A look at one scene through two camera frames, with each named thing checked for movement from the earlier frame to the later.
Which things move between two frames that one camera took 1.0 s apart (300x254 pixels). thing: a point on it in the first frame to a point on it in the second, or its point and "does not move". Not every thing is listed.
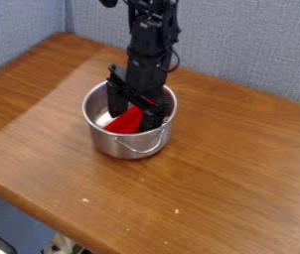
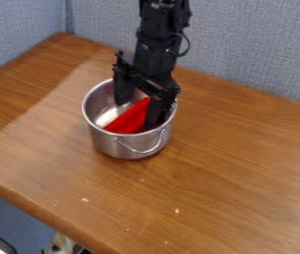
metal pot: [120, 145] does not move
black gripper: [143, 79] to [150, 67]
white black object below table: [64, 245] does not move
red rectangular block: [127, 122] does not move
